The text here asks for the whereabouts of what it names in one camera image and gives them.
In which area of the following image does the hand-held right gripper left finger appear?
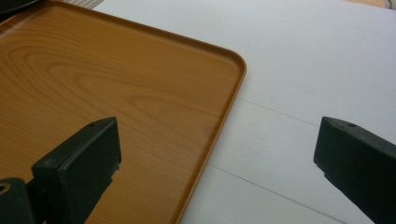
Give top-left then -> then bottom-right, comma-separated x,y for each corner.
31,116 -> 122,224

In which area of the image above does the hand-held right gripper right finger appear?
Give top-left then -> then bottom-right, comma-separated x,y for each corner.
313,116 -> 396,224

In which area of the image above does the wooden tray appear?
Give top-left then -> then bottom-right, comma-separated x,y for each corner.
0,0 -> 248,224

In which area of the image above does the dark round object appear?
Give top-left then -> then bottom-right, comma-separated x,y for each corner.
0,0 -> 48,22

